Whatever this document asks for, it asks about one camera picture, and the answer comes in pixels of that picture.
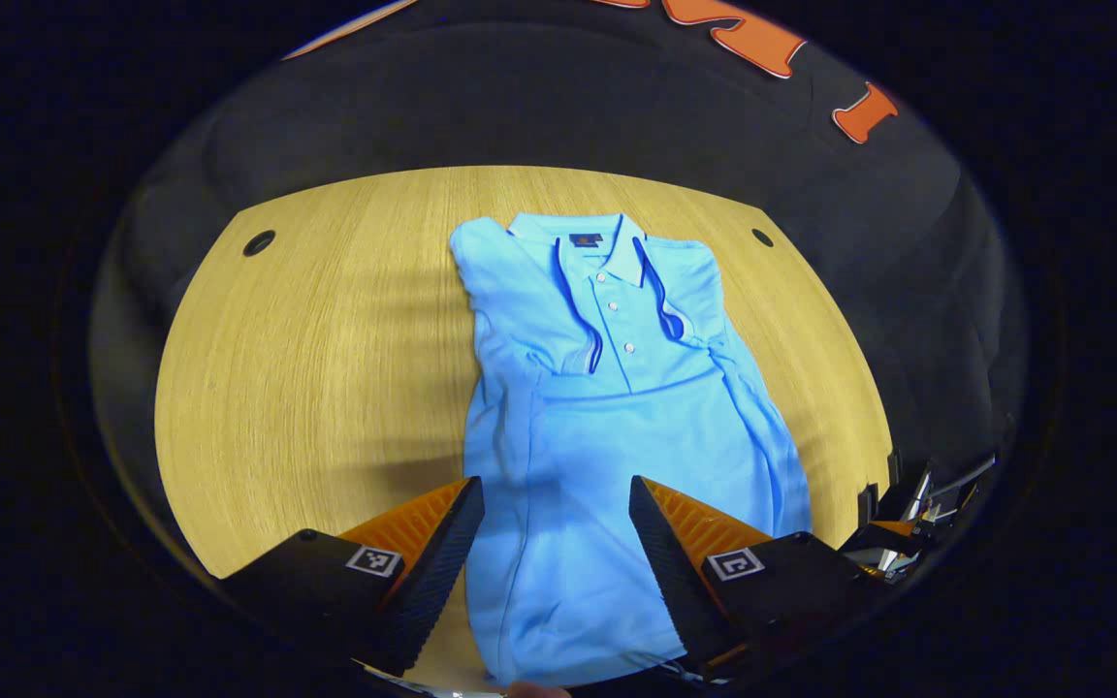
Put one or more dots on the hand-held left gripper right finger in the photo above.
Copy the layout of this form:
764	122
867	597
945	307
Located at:
680	591

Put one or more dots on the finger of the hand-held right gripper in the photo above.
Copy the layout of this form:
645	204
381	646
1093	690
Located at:
883	538

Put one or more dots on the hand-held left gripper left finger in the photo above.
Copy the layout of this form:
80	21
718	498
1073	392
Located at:
442	582

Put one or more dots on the light blue T-shirt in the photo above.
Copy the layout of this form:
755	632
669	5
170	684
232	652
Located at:
607	436

